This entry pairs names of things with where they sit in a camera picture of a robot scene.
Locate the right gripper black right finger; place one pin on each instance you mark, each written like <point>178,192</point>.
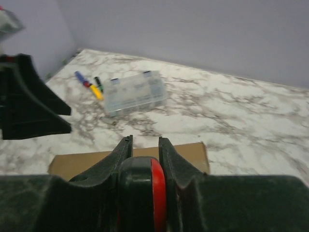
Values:
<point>200,202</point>

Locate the blue handled screwdriver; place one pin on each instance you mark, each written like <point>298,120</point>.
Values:
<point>82,79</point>

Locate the yellow handled screwdriver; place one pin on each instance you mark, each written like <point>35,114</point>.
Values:
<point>96,92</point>

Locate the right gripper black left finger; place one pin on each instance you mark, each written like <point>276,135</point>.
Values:
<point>49,203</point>

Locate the clear plastic organizer box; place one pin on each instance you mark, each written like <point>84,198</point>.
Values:
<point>140,92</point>

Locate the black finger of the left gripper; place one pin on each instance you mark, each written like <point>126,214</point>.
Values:
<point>28,107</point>

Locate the red black utility knife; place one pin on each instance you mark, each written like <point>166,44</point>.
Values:
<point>141,196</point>

